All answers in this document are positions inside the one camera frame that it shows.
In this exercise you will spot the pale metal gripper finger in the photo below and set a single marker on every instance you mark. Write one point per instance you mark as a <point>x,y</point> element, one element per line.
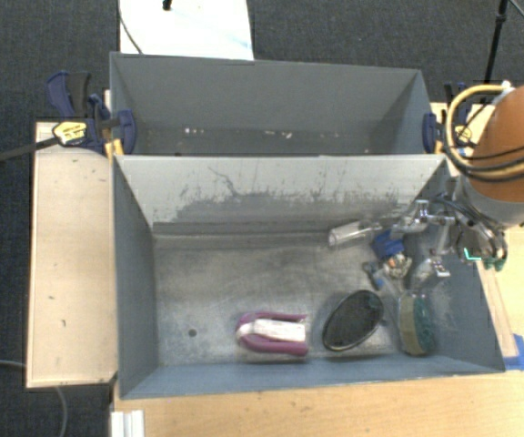
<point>419,219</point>
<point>428,275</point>

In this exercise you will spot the blue and grey small tool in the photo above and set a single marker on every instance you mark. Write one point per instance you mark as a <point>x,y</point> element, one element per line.
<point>387,262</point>

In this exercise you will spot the clear glass cup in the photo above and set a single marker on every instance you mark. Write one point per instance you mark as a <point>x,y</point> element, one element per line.
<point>350,234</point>

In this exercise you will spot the black oval dish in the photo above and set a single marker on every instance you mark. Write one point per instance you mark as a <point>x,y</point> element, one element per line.
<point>352,320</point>

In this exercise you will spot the grey metal bin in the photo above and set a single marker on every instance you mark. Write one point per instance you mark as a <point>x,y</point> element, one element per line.
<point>253,271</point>

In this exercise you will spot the pale wood board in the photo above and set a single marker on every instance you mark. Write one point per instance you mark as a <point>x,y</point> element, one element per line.
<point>71,262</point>

